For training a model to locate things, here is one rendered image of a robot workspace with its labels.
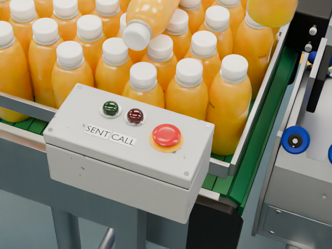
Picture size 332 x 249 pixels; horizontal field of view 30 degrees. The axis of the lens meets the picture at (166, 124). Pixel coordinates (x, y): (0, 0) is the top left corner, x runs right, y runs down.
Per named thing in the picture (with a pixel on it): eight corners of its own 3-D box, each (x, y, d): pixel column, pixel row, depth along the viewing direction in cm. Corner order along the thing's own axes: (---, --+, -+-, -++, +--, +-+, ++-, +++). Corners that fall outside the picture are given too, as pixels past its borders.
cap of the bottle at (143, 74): (145, 92, 89) (145, 83, 88) (124, 80, 91) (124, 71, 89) (161, 78, 91) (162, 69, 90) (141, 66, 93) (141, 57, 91)
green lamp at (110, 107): (114, 118, 81) (114, 112, 80) (99, 113, 81) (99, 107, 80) (121, 107, 82) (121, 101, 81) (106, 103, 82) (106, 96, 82)
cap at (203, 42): (221, 49, 96) (222, 40, 95) (200, 59, 94) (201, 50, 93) (205, 35, 98) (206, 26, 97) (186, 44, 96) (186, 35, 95)
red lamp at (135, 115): (140, 126, 80) (140, 120, 79) (124, 121, 80) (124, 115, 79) (146, 114, 81) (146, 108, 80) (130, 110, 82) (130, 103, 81)
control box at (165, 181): (185, 226, 82) (190, 179, 74) (49, 179, 86) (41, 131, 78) (208, 170, 88) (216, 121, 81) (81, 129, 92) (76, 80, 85)
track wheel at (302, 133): (313, 131, 96) (313, 129, 98) (285, 123, 97) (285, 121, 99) (305, 158, 97) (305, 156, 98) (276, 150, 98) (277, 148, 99)
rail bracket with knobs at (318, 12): (315, 67, 118) (328, 25, 111) (278, 57, 120) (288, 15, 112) (325, 36, 125) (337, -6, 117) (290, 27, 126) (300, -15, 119)
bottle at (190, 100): (170, 166, 101) (175, 94, 89) (156, 136, 105) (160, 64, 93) (208, 156, 103) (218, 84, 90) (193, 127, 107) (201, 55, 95)
